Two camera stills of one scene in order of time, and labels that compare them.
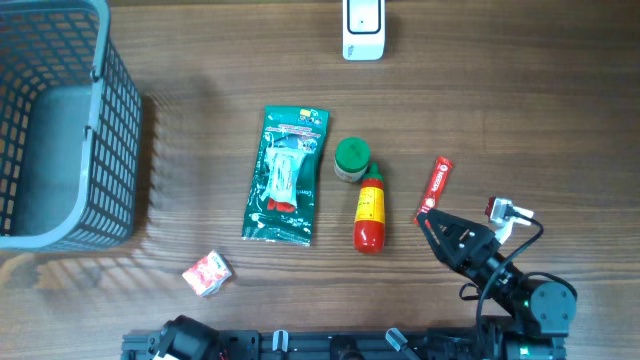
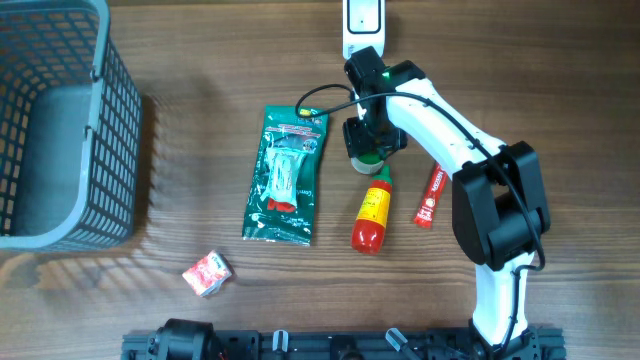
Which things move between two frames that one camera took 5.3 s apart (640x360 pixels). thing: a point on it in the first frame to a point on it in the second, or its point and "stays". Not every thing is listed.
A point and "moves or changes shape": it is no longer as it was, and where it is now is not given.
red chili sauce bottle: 369,234 moves or changes shape
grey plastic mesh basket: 70,129 stays
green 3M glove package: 286,177 stays
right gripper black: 472,254 to 357,140
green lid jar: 351,159 to 368,163
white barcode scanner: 363,29 stays
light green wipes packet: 280,193 stays
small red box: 442,168 stays
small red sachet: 208,274 stays
